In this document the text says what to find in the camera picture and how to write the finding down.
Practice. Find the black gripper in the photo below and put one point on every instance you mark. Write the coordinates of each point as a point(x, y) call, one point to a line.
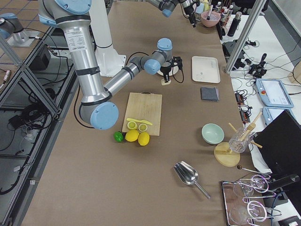
point(165, 70)
point(189, 10)

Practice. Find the cream shallow plate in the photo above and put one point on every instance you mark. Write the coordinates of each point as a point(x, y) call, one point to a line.
point(173, 71)

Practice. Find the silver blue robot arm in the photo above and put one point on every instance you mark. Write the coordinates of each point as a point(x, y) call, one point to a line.
point(73, 17)
point(167, 7)

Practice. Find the cream rabbit tray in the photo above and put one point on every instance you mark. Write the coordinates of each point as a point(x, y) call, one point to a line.
point(205, 69)

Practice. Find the metal glass rack tray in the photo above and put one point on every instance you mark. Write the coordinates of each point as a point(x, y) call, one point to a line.
point(244, 201)

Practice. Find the pastel cup rack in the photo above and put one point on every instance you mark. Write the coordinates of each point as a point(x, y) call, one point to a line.
point(204, 6)

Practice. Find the pink bowl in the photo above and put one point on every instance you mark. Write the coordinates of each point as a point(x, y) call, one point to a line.
point(214, 19)

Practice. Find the wooden cutting board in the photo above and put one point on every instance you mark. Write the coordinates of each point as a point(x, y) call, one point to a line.
point(144, 107)

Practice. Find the black thermos bottle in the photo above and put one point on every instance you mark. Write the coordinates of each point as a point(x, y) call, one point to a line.
point(234, 25)

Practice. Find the grey folded cloth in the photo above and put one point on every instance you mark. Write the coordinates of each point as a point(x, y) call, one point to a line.
point(209, 94)

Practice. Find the yellow plastic knife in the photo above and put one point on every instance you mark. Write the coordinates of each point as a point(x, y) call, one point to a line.
point(140, 121)

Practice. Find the lemon half right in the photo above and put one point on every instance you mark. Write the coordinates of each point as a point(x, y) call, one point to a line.
point(143, 127)

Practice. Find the lemon half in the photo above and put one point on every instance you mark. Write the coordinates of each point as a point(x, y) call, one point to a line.
point(131, 125)
point(143, 127)

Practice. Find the lemon half left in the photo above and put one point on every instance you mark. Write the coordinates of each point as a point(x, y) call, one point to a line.
point(131, 125)

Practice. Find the whole yellow lemon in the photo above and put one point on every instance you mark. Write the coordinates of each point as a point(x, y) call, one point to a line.
point(132, 135)
point(143, 139)

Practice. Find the mint green bowl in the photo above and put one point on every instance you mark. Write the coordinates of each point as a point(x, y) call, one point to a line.
point(212, 133)

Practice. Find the green lime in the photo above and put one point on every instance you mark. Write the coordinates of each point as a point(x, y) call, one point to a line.
point(119, 136)

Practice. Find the wooden cup rack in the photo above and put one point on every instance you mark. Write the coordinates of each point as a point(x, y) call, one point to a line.
point(222, 151)

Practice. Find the clear patterned glass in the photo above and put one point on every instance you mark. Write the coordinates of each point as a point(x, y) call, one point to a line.
point(239, 142)

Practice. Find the metal scoop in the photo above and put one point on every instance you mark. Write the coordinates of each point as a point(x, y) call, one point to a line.
point(189, 176)

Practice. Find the blue teach pendant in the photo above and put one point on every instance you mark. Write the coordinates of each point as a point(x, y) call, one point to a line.
point(270, 113)
point(273, 93)

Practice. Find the black monitor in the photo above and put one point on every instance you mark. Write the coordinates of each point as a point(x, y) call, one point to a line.
point(281, 144)

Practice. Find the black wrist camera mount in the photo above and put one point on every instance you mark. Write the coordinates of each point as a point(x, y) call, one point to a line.
point(177, 60)

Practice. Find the aluminium frame post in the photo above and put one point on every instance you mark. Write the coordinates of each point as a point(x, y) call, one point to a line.
point(257, 8)

